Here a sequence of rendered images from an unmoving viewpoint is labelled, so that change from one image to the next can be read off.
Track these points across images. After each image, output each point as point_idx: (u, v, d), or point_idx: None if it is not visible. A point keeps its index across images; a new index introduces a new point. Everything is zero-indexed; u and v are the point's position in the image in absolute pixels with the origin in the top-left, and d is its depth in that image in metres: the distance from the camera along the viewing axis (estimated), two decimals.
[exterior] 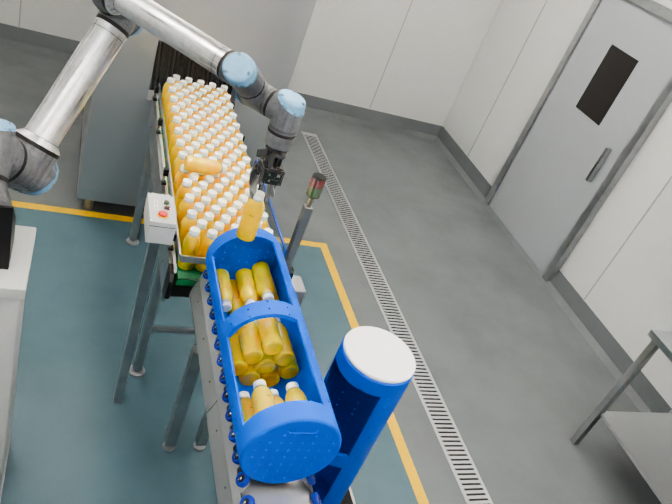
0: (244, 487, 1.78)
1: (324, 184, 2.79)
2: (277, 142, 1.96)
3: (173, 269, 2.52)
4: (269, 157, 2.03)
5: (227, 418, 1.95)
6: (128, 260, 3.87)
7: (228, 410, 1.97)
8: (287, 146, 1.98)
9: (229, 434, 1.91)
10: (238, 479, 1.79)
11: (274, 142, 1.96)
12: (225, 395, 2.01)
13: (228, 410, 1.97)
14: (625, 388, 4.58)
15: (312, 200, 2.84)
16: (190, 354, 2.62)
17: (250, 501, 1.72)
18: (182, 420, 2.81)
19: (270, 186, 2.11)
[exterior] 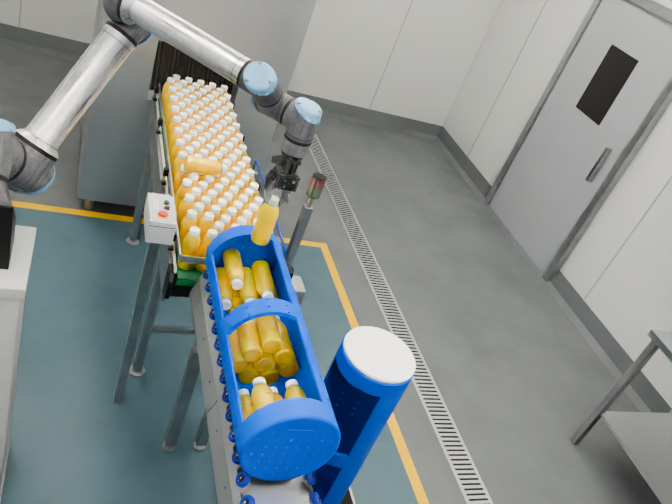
0: (245, 486, 1.78)
1: (324, 184, 2.79)
2: (293, 149, 2.00)
3: (173, 269, 2.52)
4: (285, 163, 2.07)
5: (229, 418, 1.95)
6: (128, 260, 3.87)
7: (226, 412, 1.97)
8: (303, 153, 2.02)
9: (229, 436, 1.90)
10: (238, 479, 1.79)
11: (290, 149, 2.00)
12: (225, 396, 2.01)
13: (226, 412, 1.97)
14: (625, 388, 4.58)
15: (312, 200, 2.84)
16: (190, 354, 2.62)
17: (250, 501, 1.72)
18: (182, 420, 2.81)
19: (285, 192, 2.15)
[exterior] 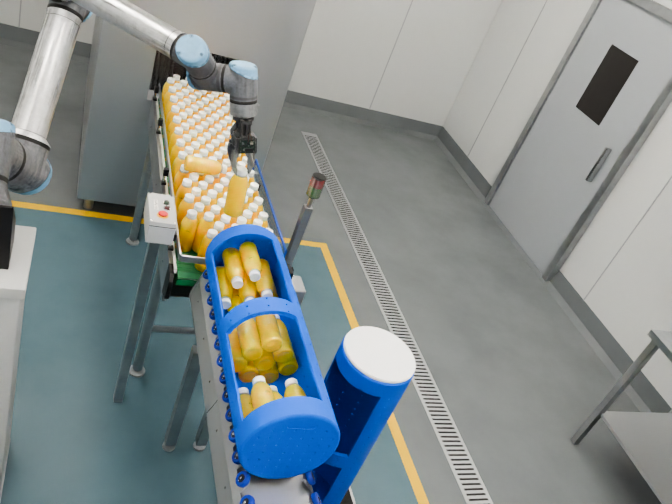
0: (245, 486, 1.78)
1: (324, 184, 2.79)
2: (240, 110, 2.07)
3: (173, 269, 2.52)
4: (239, 128, 2.14)
5: (230, 418, 1.94)
6: (128, 260, 3.87)
7: (226, 413, 1.96)
8: (251, 111, 2.09)
9: (229, 437, 1.90)
10: (238, 479, 1.79)
11: (238, 110, 2.08)
12: (225, 396, 2.01)
13: (226, 413, 1.96)
14: (625, 388, 4.58)
15: (312, 200, 2.84)
16: (190, 354, 2.62)
17: (250, 501, 1.72)
18: (182, 420, 2.81)
19: (249, 158, 2.22)
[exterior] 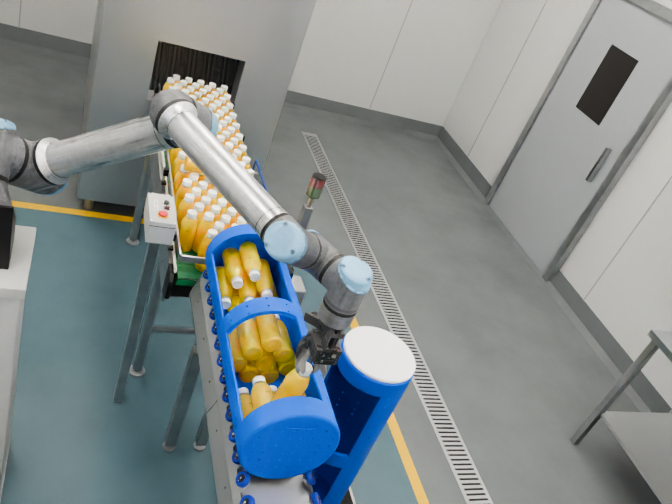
0: (245, 486, 1.78)
1: (324, 184, 2.79)
2: (335, 321, 1.56)
3: (173, 269, 2.52)
4: (322, 332, 1.63)
5: (230, 418, 1.94)
6: (128, 260, 3.87)
7: (226, 413, 1.96)
8: (347, 324, 1.58)
9: (229, 437, 1.90)
10: (238, 479, 1.79)
11: (331, 321, 1.56)
12: (225, 396, 2.01)
13: (226, 413, 1.96)
14: (625, 388, 4.58)
15: (312, 200, 2.84)
16: (190, 354, 2.62)
17: (250, 501, 1.72)
18: (182, 420, 2.81)
19: None
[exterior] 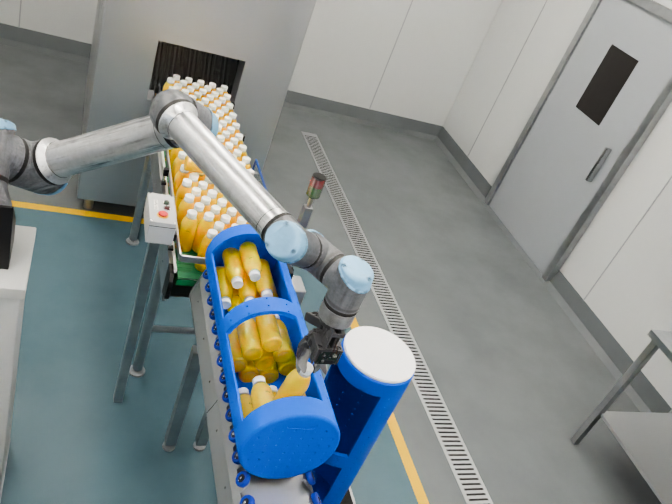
0: (245, 486, 1.78)
1: (324, 184, 2.79)
2: (336, 320, 1.56)
3: (173, 269, 2.52)
4: (323, 331, 1.63)
5: (230, 418, 1.94)
6: (128, 260, 3.87)
7: (226, 413, 1.96)
8: (348, 324, 1.58)
9: (229, 437, 1.90)
10: (238, 479, 1.79)
11: (332, 320, 1.57)
12: (225, 396, 2.01)
13: (226, 413, 1.96)
14: (625, 388, 4.58)
15: (312, 200, 2.84)
16: (190, 354, 2.62)
17: (250, 501, 1.72)
18: (182, 420, 2.81)
19: None
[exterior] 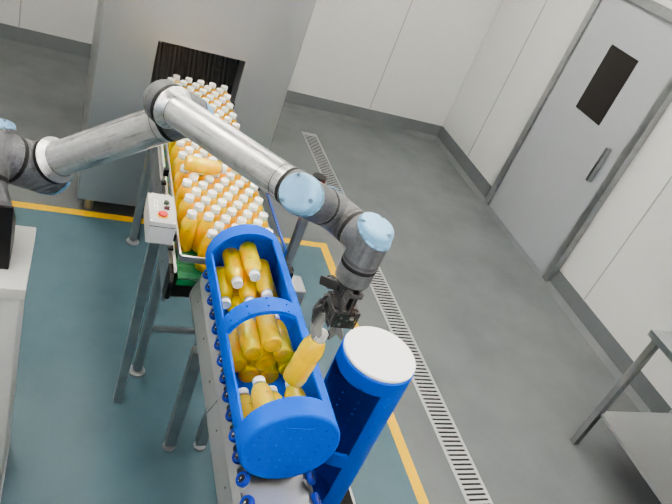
0: (245, 486, 1.78)
1: (324, 184, 2.79)
2: (354, 280, 1.49)
3: (173, 269, 2.52)
4: (340, 293, 1.56)
5: (230, 418, 1.94)
6: (128, 260, 3.87)
7: (226, 413, 1.96)
8: (366, 284, 1.51)
9: (229, 437, 1.90)
10: (238, 479, 1.79)
11: (350, 280, 1.49)
12: (225, 396, 2.01)
13: (226, 413, 1.96)
14: (625, 388, 4.58)
15: None
16: (190, 354, 2.62)
17: (250, 501, 1.72)
18: (182, 420, 2.81)
19: None
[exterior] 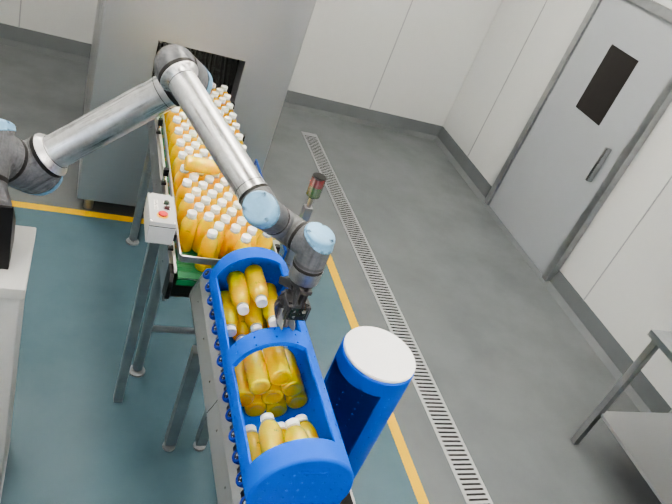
0: None
1: (324, 184, 2.79)
2: (303, 279, 1.78)
3: (173, 269, 2.52)
4: (293, 291, 1.85)
5: (230, 417, 1.94)
6: (128, 260, 3.87)
7: (226, 414, 1.96)
8: (314, 282, 1.79)
9: (229, 438, 1.90)
10: (239, 481, 1.78)
11: (300, 279, 1.78)
12: (225, 396, 2.01)
13: (226, 414, 1.96)
14: (625, 388, 4.58)
15: (312, 200, 2.84)
16: (190, 354, 2.62)
17: None
18: (182, 420, 2.81)
19: None
